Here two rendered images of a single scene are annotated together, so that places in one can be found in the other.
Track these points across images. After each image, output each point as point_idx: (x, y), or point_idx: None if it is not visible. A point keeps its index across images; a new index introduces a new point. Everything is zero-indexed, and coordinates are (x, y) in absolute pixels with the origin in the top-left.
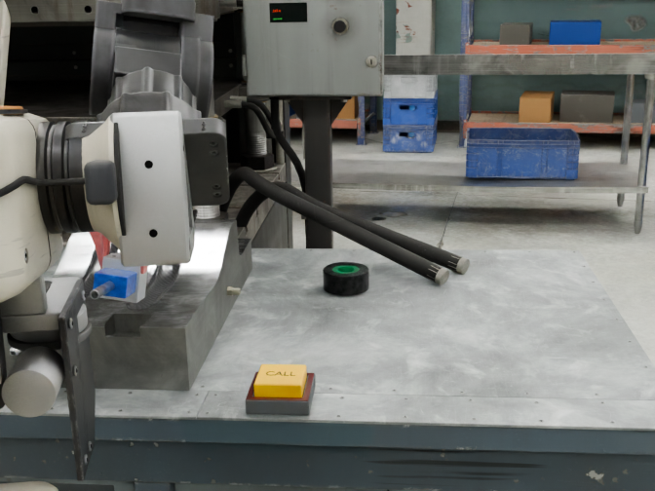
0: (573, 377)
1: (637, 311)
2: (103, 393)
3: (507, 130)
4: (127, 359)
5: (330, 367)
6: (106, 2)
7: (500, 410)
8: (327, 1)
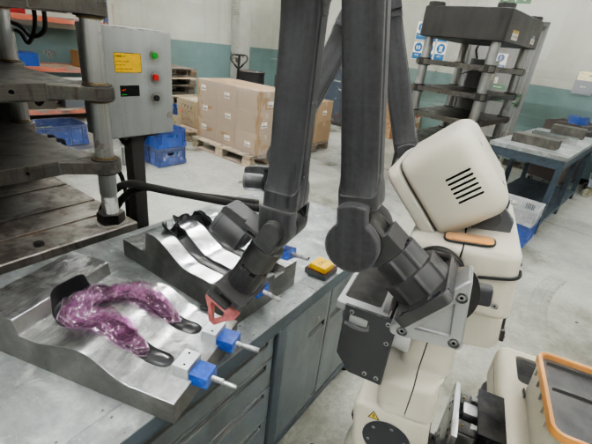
0: None
1: (165, 200)
2: (274, 302)
3: (34, 120)
4: (278, 284)
5: (306, 255)
6: (414, 144)
7: None
8: (148, 85)
